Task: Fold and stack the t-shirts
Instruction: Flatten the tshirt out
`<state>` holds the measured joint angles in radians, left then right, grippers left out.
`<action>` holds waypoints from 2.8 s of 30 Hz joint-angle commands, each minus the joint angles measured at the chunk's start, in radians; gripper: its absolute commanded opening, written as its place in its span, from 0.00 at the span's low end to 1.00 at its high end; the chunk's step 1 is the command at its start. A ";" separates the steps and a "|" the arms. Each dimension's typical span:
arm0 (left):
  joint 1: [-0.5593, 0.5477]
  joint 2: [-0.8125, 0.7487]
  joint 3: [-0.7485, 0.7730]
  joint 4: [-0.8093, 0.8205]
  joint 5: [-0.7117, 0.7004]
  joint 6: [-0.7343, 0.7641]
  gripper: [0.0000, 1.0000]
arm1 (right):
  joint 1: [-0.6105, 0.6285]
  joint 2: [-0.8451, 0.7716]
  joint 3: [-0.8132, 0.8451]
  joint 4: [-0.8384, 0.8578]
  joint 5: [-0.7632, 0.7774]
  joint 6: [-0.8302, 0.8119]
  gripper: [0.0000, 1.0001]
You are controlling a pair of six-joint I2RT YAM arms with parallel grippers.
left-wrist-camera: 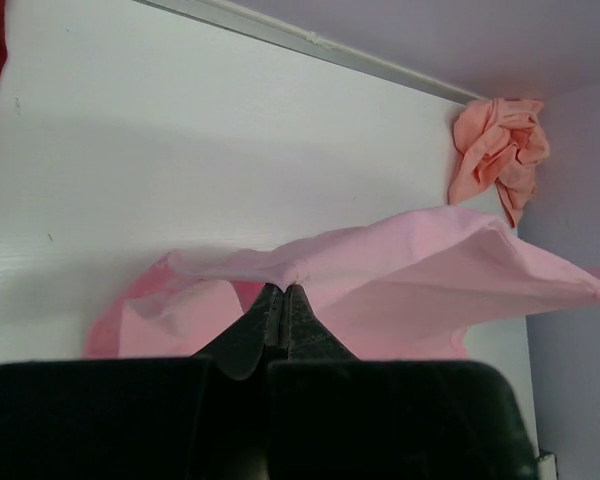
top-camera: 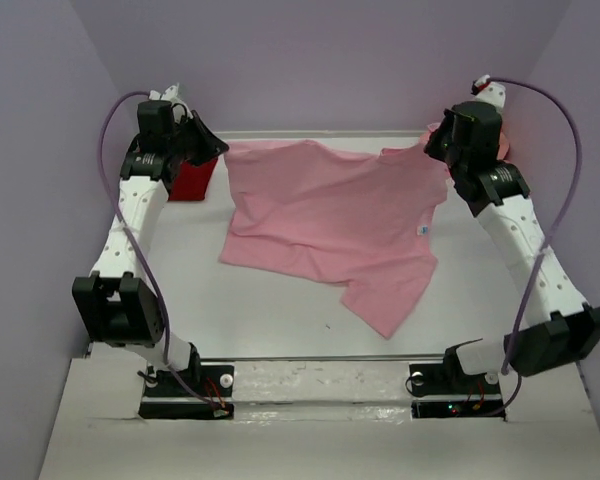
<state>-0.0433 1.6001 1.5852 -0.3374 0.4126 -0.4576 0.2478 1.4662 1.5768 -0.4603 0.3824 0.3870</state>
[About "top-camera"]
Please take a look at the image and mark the pink t-shirt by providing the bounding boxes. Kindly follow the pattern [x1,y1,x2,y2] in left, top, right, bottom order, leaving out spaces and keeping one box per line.
[220,140,448,338]

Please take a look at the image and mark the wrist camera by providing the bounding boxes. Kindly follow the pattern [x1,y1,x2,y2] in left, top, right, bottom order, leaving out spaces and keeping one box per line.
[471,75,506,111]
[149,83,183,103]

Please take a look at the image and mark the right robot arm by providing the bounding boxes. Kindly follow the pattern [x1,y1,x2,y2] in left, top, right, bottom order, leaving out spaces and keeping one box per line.
[424,101,600,392]

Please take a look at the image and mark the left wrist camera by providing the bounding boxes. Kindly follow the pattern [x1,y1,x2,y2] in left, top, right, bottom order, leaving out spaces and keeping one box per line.
[149,83,183,103]

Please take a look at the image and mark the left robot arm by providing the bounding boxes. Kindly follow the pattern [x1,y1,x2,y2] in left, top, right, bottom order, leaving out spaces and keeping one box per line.
[72,93,228,395]

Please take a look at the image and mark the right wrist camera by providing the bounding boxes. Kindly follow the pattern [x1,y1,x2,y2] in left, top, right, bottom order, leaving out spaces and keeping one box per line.
[471,75,506,111]

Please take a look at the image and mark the salmon crumpled t-shirt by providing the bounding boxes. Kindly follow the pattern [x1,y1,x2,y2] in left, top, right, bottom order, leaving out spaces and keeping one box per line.
[418,122,510,160]

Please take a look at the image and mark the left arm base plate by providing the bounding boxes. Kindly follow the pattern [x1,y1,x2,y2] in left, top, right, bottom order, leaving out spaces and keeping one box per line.
[136,363,235,421]

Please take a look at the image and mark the red folded t-shirt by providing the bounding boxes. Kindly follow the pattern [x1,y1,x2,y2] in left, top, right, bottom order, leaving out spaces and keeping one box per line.
[168,158,218,203]

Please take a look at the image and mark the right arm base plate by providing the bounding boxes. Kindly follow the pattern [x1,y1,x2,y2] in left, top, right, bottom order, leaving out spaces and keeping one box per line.
[405,363,506,420]

